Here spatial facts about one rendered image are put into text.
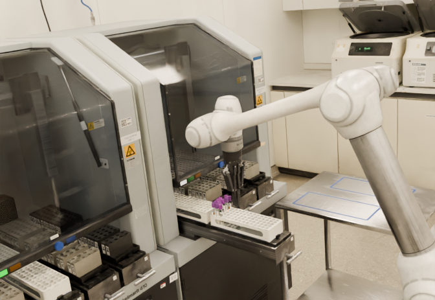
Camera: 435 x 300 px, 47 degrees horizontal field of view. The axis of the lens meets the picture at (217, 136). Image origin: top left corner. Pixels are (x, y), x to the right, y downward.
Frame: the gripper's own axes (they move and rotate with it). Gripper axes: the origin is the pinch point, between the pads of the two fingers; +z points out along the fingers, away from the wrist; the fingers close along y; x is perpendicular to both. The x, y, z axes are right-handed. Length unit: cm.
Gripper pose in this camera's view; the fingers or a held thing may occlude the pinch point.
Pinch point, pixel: (236, 197)
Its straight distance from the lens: 201.6
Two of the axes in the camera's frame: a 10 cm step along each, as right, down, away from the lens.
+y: 6.4, -2.7, 7.2
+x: -7.7, -1.1, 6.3
